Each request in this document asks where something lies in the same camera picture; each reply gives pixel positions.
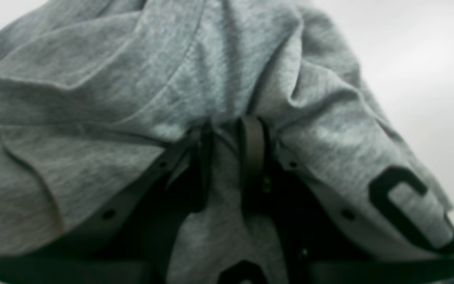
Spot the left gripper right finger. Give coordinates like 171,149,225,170
238,117,454,284

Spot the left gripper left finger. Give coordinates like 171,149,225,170
0,131,212,284

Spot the grey t-shirt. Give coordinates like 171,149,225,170
0,0,454,284

